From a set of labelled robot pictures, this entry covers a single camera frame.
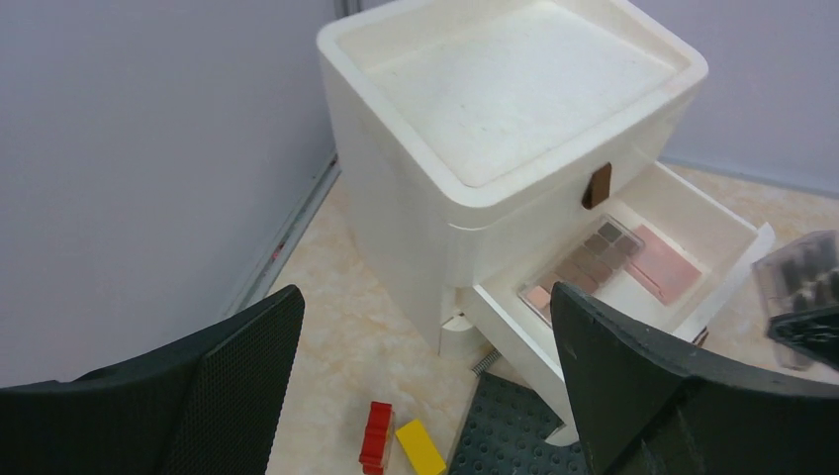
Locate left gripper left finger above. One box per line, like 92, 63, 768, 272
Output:
1, 285, 306, 474

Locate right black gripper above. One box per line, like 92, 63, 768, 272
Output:
767, 305, 838, 371

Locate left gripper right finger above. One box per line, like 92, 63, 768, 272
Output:
550, 283, 838, 474

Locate clear silver pan palette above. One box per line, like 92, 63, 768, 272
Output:
753, 231, 838, 371

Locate white drawer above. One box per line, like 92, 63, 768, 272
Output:
461, 164, 775, 446

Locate brown eyeshadow palette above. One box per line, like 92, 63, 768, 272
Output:
517, 214, 645, 326

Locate dark grey studded baseplate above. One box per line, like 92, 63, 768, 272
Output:
448, 372, 589, 475

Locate red owl toy block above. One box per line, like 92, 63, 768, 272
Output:
358, 401, 395, 475

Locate yellow toy block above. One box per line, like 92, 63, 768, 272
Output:
395, 420, 447, 475

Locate white drawer organizer cabinet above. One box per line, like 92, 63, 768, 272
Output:
316, 0, 709, 358

